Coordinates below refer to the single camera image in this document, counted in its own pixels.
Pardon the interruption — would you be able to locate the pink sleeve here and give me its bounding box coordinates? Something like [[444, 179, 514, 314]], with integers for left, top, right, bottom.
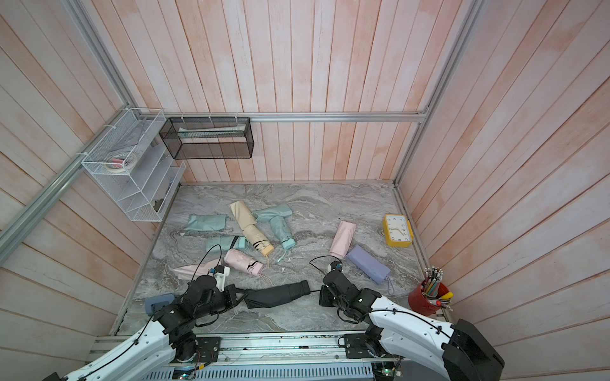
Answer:
[[173, 260, 220, 280]]

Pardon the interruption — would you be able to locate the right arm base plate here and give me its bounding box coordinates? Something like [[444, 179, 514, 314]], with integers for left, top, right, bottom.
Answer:
[[341, 333, 403, 360]]

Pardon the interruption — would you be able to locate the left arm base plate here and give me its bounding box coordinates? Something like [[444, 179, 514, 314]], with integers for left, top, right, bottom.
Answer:
[[175, 336, 222, 364]]

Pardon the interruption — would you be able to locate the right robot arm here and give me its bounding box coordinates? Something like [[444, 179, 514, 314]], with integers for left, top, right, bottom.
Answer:
[[322, 269, 505, 380]]

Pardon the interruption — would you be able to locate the beige umbrella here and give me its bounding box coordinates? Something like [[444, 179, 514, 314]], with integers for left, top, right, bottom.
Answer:
[[242, 224, 275, 257]]

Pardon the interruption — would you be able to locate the black mesh basket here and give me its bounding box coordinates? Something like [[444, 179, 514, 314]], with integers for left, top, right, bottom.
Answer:
[[160, 116, 255, 160]]

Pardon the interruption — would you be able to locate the yellow alarm clock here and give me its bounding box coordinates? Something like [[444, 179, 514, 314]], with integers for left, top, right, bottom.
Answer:
[[383, 214, 414, 248]]

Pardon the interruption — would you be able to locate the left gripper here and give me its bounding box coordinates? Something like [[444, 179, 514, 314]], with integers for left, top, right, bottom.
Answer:
[[195, 284, 249, 318]]

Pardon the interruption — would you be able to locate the red pen holder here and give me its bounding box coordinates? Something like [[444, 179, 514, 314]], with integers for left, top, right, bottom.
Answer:
[[408, 266, 454, 317]]

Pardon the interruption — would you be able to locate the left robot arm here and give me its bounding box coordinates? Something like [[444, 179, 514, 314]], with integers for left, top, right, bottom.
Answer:
[[46, 276, 247, 380]]

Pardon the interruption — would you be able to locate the lavender umbrella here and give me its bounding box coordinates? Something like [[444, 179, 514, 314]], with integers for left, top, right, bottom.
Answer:
[[346, 245, 391, 284]]

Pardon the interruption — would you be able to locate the mint green umbrella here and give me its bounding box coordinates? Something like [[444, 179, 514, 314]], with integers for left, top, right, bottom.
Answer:
[[270, 216, 296, 250], [206, 236, 247, 253]]

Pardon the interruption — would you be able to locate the tape roll on shelf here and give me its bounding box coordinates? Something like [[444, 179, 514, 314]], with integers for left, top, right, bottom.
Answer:
[[104, 152, 138, 174]]

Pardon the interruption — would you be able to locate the black umbrella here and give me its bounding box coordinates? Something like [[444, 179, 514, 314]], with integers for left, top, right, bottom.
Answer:
[[277, 280, 317, 303]]

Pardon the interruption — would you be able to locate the black sleeve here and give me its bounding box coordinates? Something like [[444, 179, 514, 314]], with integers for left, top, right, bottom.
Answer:
[[236, 287, 282, 309]]

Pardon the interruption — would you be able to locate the mint green sleeve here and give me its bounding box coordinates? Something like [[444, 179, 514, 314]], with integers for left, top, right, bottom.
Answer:
[[252, 204, 292, 222], [184, 214, 227, 232]]

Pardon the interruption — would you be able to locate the white wire shelf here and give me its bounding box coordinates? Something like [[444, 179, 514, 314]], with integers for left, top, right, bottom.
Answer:
[[82, 108, 186, 222]]

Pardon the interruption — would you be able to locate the pink umbrella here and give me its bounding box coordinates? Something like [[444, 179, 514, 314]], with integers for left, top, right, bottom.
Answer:
[[330, 221, 356, 260], [223, 249, 264, 277]]

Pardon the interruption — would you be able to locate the blue phone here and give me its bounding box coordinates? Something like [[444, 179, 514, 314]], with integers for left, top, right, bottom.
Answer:
[[144, 294, 176, 317]]

